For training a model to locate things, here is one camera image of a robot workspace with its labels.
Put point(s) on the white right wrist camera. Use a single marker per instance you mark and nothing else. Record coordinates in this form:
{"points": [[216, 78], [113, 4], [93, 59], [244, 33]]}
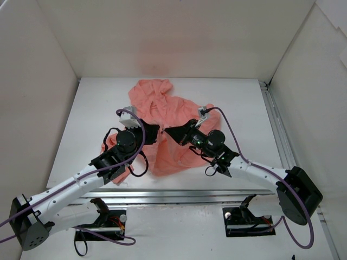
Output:
{"points": [[203, 113]]}

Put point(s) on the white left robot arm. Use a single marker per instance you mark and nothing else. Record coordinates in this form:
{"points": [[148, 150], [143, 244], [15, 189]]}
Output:
{"points": [[34, 219]]}

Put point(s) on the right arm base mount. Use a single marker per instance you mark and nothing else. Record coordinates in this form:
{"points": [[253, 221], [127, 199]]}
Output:
{"points": [[240, 222]]}

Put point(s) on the aluminium front rail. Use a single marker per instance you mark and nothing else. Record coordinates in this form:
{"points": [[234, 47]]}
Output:
{"points": [[125, 198]]}

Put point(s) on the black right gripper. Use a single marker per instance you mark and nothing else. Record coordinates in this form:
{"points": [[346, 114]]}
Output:
{"points": [[185, 134]]}

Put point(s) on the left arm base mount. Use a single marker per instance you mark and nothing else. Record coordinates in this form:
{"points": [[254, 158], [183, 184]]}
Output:
{"points": [[110, 223]]}

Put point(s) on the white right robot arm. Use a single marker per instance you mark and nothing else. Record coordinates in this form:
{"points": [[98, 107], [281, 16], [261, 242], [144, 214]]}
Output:
{"points": [[298, 195]]}

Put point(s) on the aluminium rail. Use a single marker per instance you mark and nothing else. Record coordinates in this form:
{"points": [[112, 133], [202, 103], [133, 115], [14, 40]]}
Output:
{"points": [[286, 154], [125, 198]]}

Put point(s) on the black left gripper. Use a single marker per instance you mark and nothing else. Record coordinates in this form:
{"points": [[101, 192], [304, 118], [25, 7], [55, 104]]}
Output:
{"points": [[146, 130]]}

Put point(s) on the aluminium right side rail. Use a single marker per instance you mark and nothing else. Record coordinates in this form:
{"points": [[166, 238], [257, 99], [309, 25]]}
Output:
{"points": [[286, 154]]}

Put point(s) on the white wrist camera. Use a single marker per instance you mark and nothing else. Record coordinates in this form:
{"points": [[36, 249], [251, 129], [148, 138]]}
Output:
{"points": [[128, 120], [203, 113]]}

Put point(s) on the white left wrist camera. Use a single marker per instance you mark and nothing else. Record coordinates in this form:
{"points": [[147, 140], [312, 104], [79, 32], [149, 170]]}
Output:
{"points": [[128, 120]]}

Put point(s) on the salmon pink zip jacket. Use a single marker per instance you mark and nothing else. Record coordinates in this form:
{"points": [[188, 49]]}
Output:
{"points": [[156, 106]]}

